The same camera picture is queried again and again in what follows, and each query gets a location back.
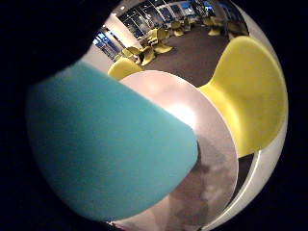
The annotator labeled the teal foam block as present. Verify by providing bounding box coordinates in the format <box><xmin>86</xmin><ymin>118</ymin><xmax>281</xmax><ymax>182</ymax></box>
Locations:
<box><xmin>26</xmin><ymin>61</ymin><xmax>200</xmax><ymax>222</ymax></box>

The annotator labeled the yellow shell chair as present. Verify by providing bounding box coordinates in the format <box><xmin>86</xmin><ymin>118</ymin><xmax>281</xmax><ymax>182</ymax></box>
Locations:
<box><xmin>197</xmin><ymin>35</ymin><xmax>288</xmax><ymax>159</ymax></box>
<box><xmin>107</xmin><ymin>57</ymin><xmax>145</xmax><ymax>82</ymax></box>

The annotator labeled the cluster of yellow lounge chairs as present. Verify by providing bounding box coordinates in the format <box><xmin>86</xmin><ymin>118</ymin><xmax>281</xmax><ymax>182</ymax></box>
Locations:
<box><xmin>117</xmin><ymin>13</ymin><xmax>250</xmax><ymax>67</ymax></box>

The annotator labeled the dark glass window wall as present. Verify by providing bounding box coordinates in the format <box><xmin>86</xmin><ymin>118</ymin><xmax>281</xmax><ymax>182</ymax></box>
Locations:
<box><xmin>92</xmin><ymin>0</ymin><xmax>222</xmax><ymax>62</ymax></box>

